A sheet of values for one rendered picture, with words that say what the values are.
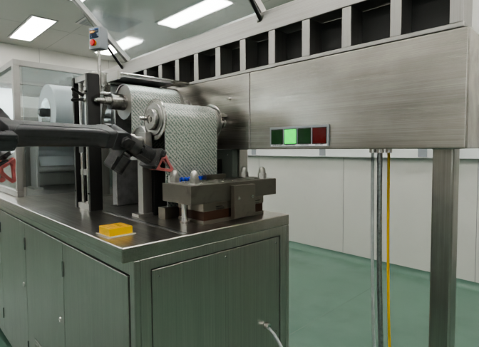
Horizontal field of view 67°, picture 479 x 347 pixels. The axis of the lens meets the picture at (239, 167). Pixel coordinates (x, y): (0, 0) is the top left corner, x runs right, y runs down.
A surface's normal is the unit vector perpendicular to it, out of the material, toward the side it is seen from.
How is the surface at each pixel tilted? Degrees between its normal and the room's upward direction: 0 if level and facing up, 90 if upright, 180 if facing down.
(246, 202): 90
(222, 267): 90
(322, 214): 90
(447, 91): 90
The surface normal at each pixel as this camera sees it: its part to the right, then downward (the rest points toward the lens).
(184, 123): 0.69, 0.04
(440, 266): -0.72, 0.04
